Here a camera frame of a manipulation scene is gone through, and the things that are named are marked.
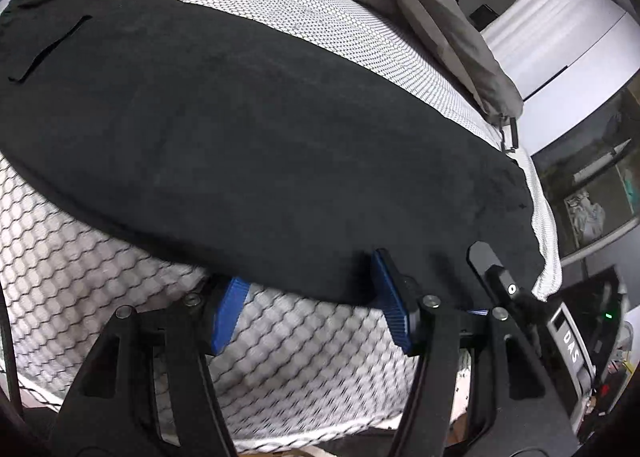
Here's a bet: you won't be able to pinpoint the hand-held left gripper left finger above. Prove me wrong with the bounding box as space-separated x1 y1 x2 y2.
50 276 251 457

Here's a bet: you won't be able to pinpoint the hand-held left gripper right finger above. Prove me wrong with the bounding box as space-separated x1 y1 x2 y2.
371 248 581 457

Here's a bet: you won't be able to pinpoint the black pants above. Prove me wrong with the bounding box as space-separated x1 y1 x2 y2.
0 0 548 308

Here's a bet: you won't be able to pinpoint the bed with honeycomb sheet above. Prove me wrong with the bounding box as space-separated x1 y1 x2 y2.
0 0 563 455

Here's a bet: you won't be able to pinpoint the dark glass cabinet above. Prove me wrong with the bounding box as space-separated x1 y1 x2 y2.
530 82 640 260

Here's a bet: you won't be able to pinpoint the dark grey blanket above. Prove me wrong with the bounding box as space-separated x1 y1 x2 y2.
360 0 523 153

